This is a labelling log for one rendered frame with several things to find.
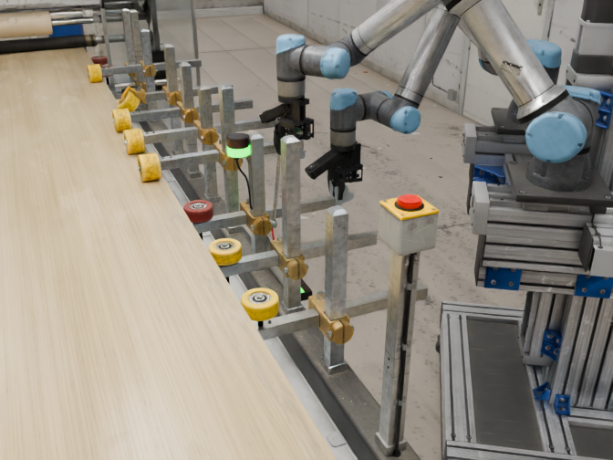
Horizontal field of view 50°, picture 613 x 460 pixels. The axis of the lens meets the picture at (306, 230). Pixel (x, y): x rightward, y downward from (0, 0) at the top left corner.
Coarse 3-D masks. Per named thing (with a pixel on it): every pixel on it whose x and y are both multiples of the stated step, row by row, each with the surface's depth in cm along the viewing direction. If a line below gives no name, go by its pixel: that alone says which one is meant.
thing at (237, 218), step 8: (304, 200) 193; (312, 200) 193; (320, 200) 193; (328, 200) 194; (272, 208) 188; (280, 208) 188; (304, 208) 191; (312, 208) 192; (320, 208) 194; (216, 216) 183; (224, 216) 183; (232, 216) 183; (240, 216) 184; (272, 216) 188; (280, 216) 189; (192, 224) 179; (200, 224) 180; (208, 224) 181; (216, 224) 182; (224, 224) 183; (232, 224) 184; (240, 224) 185; (200, 232) 181
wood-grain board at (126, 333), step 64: (0, 64) 331; (64, 64) 331; (0, 128) 240; (64, 128) 240; (0, 192) 189; (64, 192) 189; (128, 192) 189; (0, 256) 155; (64, 256) 155; (128, 256) 155; (192, 256) 155; (0, 320) 132; (64, 320) 132; (128, 320) 132; (192, 320) 132; (0, 384) 114; (64, 384) 114; (128, 384) 114; (192, 384) 114; (256, 384) 114; (0, 448) 101; (64, 448) 101; (128, 448) 101; (192, 448) 101; (256, 448) 101; (320, 448) 101
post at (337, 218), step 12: (336, 216) 130; (336, 228) 131; (336, 240) 132; (336, 252) 134; (336, 264) 135; (336, 276) 136; (336, 288) 138; (336, 300) 139; (336, 312) 141; (324, 336) 147; (324, 348) 148; (336, 348) 145; (336, 360) 147
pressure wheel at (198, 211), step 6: (186, 204) 179; (192, 204) 180; (198, 204) 178; (204, 204) 180; (210, 204) 179; (186, 210) 176; (192, 210) 176; (198, 210) 176; (204, 210) 176; (210, 210) 178; (192, 216) 176; (198, 216) 176; (204, 216) 177; (210, 216) 178; (192, 222) 177; (198, 222) 177
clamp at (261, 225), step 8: (240, 208) 190; (248, 208) 186; (248, 216) 183; (256, 216) 181; (264, 216) 181; (248, 224) 185; (256, 224) 179; (264, 224) 180; (256, 232) 180; (264, 232) 181
